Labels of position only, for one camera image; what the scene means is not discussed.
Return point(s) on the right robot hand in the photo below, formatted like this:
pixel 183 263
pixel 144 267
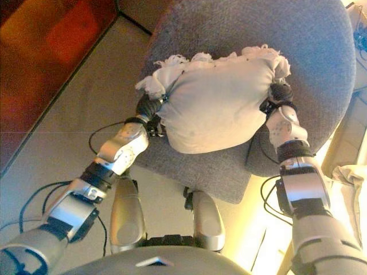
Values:
pixel 279 94

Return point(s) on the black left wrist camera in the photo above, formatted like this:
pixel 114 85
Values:
pixel 155 127

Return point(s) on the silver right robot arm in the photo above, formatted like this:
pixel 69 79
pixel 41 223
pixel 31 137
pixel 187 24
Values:
pixel 306 194

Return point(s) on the black robot pelvis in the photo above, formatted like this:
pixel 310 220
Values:
pixel 169 240

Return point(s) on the white fringed blanket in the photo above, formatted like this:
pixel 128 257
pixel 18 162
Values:
pixel 349 183

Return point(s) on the white fringed cushion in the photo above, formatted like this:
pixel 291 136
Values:
pixel 218 109

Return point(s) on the silver right robot leg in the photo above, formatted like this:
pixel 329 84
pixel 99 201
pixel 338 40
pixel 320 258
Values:
pixel 207 223

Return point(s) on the grey robot torso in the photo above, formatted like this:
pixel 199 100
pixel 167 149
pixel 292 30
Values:
pixel 160 263

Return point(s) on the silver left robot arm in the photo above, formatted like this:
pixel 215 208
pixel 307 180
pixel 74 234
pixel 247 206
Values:
pixel 71 209

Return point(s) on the grey fabric armchair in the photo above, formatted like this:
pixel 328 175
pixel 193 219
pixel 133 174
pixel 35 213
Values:
pixel 229 28

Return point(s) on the glossy brown wardrobe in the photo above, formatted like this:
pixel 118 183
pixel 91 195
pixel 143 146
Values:
pixel 43 57

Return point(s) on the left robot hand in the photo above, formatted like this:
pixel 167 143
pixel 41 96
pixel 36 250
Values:
pixel 149 107

